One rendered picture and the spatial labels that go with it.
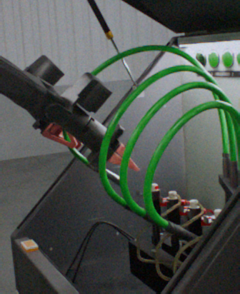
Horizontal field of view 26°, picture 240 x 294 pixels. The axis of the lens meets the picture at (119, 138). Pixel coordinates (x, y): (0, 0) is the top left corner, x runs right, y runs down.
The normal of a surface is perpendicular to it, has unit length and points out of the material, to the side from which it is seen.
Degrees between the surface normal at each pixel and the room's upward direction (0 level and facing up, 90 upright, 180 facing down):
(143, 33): 90
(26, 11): 90
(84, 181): 90
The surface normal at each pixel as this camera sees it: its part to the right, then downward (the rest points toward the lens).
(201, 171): -0.90, 0.13
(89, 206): 0.44, 0.12
